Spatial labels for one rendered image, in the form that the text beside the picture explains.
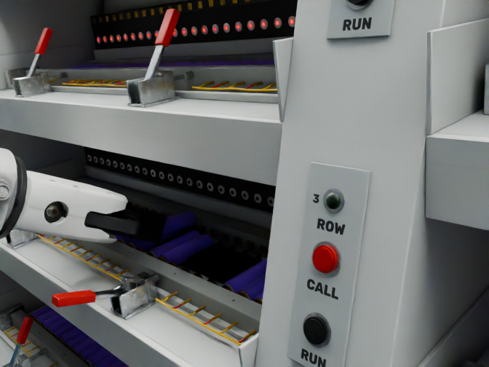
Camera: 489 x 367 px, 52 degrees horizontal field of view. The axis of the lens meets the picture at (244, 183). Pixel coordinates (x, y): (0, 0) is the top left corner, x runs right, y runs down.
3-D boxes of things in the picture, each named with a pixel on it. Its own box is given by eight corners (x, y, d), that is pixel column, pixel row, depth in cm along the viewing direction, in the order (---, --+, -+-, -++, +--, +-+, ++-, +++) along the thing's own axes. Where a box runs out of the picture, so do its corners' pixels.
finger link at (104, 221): (132, 223, 45) (146, 223, 51) (51, 202, 45) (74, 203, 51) (128, 236, 45) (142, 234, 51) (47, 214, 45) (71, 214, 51)
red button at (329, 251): (332, 277, 28) (335, 249, 28) (309, 269, 29) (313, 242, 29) (342, 274, 29) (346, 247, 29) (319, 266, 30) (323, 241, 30)
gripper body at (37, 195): (26, 160, 40) (138, 188, 48) (-18, 147, 47) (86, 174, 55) (0, 250, 40) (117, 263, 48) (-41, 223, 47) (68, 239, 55)
